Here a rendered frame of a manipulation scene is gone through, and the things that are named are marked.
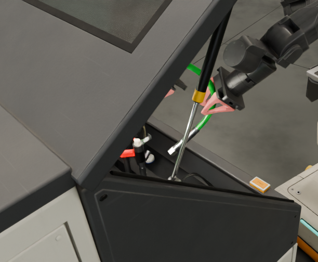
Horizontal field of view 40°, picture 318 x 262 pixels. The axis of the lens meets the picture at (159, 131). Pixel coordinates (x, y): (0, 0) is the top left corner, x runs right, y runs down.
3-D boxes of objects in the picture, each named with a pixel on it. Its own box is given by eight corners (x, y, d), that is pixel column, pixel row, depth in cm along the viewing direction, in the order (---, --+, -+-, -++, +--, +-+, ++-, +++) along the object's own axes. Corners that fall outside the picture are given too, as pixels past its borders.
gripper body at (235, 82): (220, 101, 97) (246, 82, 93) (214, 69, 103) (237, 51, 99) (239, 113, 100) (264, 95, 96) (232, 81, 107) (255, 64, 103)
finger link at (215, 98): (194, 115, 102) (223, 93, 97) (190, 93, 107) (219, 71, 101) (213, 126, 106) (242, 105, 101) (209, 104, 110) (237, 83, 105)
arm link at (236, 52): (306, 51, 90) (284, 27, 96) (277, 33, 83) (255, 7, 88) (265, 91, 96) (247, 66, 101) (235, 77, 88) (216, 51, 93)
